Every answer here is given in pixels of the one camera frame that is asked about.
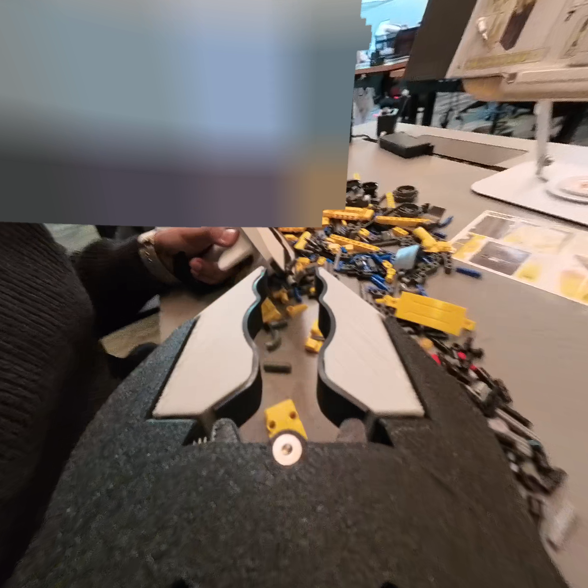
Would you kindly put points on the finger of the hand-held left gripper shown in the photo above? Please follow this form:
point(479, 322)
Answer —
point(266, 248)
point(285, 248)

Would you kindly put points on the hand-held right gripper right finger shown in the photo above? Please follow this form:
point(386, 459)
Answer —
point(372, 363)

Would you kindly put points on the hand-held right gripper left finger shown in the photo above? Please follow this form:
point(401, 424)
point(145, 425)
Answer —
point(206, 363)

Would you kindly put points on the pile of plastic building parts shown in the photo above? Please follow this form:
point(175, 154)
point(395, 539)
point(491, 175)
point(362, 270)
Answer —
point(349, 216)

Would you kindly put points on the person's left forearm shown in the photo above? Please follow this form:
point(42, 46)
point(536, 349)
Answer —
point(110, 275)

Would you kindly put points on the person's left hand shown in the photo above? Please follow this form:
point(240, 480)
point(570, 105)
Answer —
point(183, 243)

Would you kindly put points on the silver wristwatch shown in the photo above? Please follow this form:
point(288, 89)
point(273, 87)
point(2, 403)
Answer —
point(149, 252)

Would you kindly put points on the yellow square brick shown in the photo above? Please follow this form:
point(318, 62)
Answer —
point(282, 415)

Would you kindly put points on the black power brick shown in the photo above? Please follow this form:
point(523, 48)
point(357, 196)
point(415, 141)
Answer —
point(404, 144)

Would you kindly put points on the small black box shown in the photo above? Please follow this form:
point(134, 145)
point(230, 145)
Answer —
point(387, 124)

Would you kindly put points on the yellow sticker sheet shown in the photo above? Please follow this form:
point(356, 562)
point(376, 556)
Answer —
point(500, 252)

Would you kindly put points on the person's black knit sweater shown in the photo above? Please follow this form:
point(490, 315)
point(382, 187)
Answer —
point(36, 344)

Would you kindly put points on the white book stand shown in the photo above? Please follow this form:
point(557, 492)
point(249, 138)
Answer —
point(505, 188)

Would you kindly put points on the dark backing panel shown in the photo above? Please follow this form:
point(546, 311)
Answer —
point(432, 46)

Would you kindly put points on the open instruction booklet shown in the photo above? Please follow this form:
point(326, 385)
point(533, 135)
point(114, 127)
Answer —
point(551, 36)

